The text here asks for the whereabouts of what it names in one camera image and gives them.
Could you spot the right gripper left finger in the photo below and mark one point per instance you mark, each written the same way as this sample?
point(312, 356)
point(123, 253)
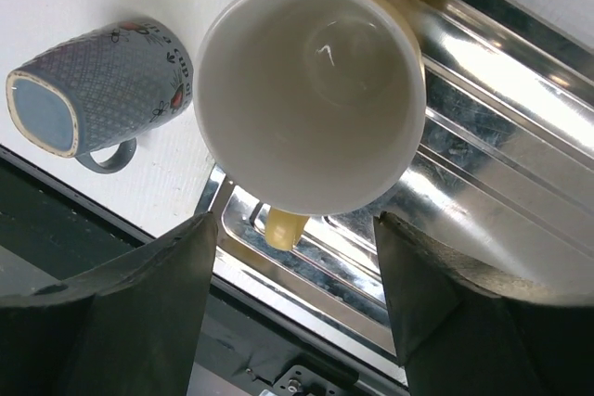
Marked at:
point(127, 327)

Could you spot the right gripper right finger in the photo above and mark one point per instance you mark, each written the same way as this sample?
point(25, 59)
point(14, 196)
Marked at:
point(463, 327)

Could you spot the yellow mug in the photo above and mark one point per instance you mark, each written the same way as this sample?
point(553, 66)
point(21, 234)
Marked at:
point(315, 107)

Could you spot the grey-blue mug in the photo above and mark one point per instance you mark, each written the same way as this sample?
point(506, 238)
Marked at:
point(91, 97)

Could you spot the steel baking tray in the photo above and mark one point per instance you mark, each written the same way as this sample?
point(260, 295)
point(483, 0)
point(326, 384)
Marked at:
point(503, 177)

